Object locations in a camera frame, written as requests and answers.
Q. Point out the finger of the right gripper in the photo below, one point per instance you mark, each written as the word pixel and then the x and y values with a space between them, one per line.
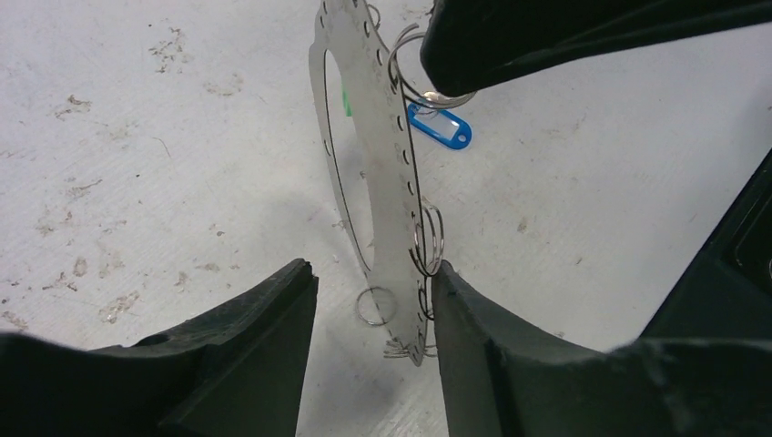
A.
pixel 471 45

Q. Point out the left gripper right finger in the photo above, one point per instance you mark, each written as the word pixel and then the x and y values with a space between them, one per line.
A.
pixel 503 376

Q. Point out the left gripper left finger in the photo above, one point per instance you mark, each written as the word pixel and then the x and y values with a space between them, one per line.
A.
pixel 235 370

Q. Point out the blue tagged key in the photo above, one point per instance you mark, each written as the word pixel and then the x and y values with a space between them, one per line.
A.
pixel 441 125

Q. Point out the green tagged key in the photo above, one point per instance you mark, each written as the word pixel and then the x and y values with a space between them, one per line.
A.
pixel 345 102

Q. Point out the large metal key ring plate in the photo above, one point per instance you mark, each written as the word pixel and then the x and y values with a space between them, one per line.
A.
pixel 407 244

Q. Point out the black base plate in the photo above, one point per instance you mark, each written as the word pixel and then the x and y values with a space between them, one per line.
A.
pixel 725 292

